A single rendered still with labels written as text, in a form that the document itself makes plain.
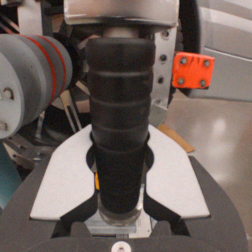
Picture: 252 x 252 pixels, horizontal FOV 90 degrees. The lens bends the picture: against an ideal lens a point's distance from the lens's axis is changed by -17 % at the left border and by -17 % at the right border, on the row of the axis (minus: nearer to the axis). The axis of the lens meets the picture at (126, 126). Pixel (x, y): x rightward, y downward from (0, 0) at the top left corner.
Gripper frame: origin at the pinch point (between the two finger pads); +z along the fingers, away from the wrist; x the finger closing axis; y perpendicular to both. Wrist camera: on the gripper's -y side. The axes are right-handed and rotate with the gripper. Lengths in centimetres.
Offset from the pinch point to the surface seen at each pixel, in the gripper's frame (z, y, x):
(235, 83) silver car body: 33, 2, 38
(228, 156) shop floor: 85, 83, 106
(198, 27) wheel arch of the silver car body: 33.8, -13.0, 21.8
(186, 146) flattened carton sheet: 102, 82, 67
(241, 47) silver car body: 33, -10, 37
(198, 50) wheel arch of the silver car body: 33.6, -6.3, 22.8
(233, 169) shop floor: 68, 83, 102
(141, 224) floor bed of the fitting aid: 26, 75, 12
